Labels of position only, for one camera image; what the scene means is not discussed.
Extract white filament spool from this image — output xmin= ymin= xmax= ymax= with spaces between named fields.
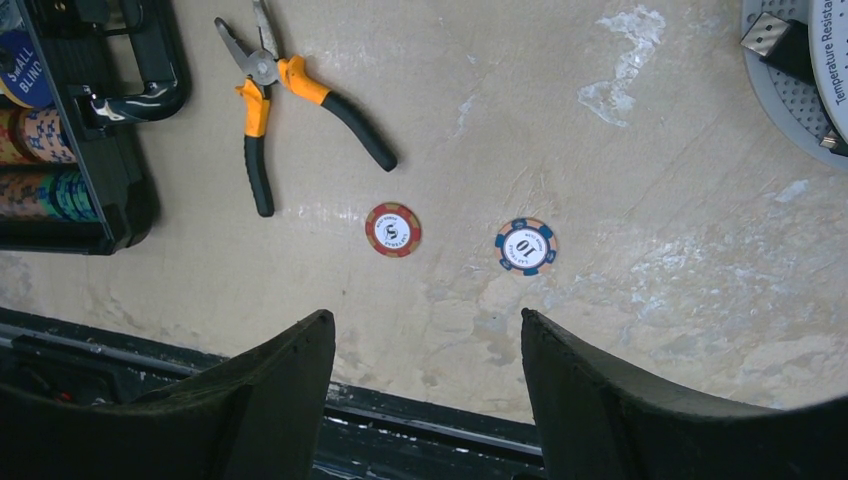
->
xmin=740 ymin=0 xmax=847 ymax=171

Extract red poker chip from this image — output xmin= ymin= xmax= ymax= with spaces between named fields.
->
xmin=365 ymin=202 xmax=422 ymax=258

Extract orange black pliers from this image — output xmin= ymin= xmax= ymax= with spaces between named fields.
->
xmin=213 ymin=0 xmax=399 ymax=219

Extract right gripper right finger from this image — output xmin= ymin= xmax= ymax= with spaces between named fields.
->
xmin=521 ymin=309 xmax=847 ymax=479

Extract bottom chip row brown green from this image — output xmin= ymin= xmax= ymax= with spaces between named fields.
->
xmin=1 ymin=170 xmax=99 ymax=223

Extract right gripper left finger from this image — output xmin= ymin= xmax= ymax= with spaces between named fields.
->
xmin=1 ymin=310 xmax=336 ymax=479

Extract grey poker chip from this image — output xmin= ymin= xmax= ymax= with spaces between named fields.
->
xmin=494 ymin=217 xmax=559 ymax=277

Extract black poker chip case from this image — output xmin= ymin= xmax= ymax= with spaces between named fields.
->
xmin=1 ymin=1 xmax=191 ymax=255

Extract blue small blind button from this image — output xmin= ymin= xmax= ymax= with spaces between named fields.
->
xmin=1 ymin=31 xmax=54 ymax=109

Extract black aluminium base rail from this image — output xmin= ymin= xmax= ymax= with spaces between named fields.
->
xmin=1 ymin=309 xmax=546 ymax=479

